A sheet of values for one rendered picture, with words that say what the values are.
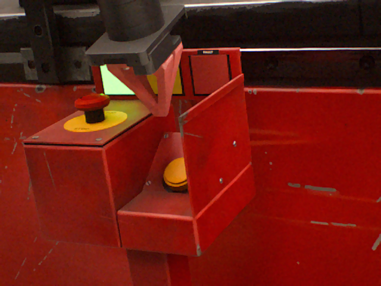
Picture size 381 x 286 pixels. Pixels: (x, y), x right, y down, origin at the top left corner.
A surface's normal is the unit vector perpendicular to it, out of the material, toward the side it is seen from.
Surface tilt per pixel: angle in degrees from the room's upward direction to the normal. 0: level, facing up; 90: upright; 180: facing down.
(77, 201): 90
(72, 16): 90
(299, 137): 90
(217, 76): 90
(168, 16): 15
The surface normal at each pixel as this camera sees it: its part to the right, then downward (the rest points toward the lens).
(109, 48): -0.22, -0.82
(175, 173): -0.35, -0.58
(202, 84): -0.43, 0.34
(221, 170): 0.89, 0.03
